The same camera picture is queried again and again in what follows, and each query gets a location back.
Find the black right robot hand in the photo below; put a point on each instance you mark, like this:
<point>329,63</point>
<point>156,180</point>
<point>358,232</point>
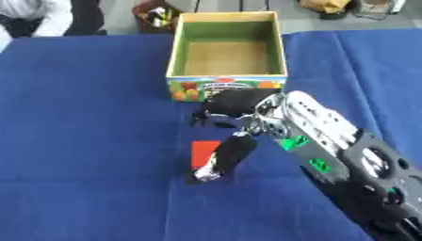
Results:
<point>233,103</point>

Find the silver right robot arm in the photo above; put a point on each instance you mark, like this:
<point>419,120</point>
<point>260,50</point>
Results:
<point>340,147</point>

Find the cardboard box with green inside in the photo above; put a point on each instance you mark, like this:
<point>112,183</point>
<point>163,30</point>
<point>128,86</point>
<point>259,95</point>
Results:
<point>226,56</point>

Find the red square block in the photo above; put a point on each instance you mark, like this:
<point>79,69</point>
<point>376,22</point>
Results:
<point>203,153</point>

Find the black tripod legs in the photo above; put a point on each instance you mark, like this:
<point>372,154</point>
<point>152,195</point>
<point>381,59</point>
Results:
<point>236,4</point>

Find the brown basket with items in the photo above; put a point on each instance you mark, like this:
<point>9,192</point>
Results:
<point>155,17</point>

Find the tan bag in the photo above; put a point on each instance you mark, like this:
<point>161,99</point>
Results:
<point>325,5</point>

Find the person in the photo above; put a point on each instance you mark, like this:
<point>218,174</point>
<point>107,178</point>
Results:
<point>33,17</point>

